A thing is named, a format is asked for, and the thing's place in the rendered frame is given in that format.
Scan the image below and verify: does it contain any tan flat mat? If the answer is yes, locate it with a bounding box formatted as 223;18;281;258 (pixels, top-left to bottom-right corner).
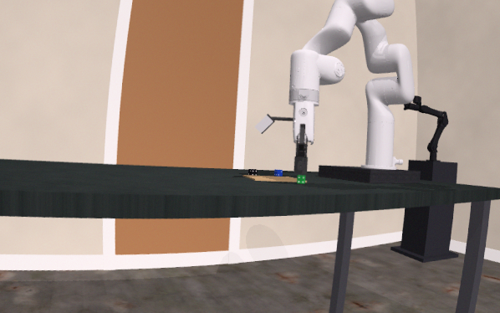
242;175;297;182

